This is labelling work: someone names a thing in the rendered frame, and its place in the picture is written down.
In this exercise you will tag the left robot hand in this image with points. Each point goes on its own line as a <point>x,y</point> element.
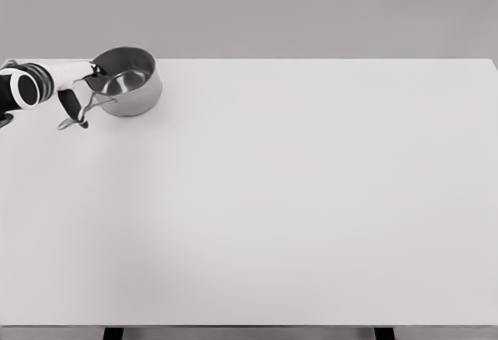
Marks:
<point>69,72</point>

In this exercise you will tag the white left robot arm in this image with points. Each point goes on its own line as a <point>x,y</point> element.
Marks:
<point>27,89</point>

